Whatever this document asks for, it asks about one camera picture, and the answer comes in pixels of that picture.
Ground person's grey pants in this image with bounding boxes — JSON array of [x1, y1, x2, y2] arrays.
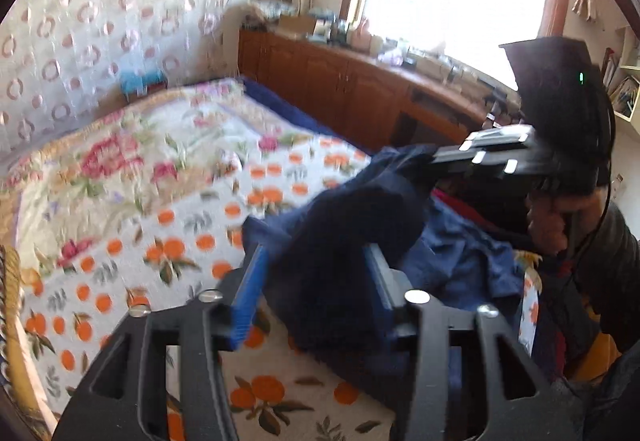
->
[[547, 366, 640, 441]]

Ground row of small household items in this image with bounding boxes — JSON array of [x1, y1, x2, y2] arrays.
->
[[242, 0, 522, 114]]

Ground wooden cabinet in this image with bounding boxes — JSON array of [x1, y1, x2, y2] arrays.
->
[[237, 28, 523, 158]]

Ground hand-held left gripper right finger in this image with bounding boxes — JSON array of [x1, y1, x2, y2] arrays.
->
[[362, 243, 587, 441]]

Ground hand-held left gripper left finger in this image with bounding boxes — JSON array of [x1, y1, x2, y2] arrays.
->
[[52, 243, 271, 441]]

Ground person's right hand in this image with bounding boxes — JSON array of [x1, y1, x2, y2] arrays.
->
[[525, 193, 601, 258]]

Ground gold patterned cloth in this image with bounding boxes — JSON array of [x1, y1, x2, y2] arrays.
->
[[7, 321, 61, 433]]

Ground sheer curtain with circles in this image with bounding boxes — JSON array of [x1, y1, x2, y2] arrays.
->
[[0, 0, 247, 152]]

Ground blue garment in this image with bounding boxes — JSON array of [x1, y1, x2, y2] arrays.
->
[[410, 198, 543, 309]]

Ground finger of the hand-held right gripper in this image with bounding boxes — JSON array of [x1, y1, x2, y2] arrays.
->
[[459, 127, 537, 152], [430, 147, 548, 182]]

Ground person's right forearm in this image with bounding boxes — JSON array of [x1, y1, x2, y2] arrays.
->
[[570, 201, 640, 352]]

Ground orange fruit print bed sheet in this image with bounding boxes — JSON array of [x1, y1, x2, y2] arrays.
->
[[20, 131, 543, 441]]

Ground floral quilt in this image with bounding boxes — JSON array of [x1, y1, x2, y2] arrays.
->
[[0, 77, 306, 272]]

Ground white wall shelf with books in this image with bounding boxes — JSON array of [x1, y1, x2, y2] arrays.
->
[[601, 25, 640, 122]]

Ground small blue object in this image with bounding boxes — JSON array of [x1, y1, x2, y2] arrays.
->
[[119, 68, 169, 102]]

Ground navy t-shirt with orange print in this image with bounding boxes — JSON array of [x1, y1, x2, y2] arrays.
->
[[241, 143, 453, 409]]

